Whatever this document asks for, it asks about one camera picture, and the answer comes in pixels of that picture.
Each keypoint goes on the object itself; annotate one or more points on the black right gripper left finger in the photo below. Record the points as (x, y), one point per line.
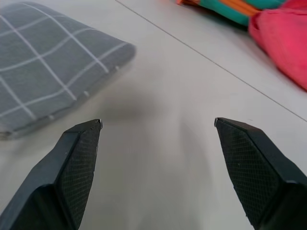
(60, 177)

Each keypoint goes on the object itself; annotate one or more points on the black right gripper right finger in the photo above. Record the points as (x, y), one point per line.
(261, 177)

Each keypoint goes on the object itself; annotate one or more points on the grey checked cloth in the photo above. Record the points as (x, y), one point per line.
(45, 69)

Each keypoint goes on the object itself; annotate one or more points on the pink fabric pouch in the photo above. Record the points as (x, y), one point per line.
(283, 40)

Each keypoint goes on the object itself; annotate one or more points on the teal and orange fabric item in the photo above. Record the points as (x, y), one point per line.
(223, 9)

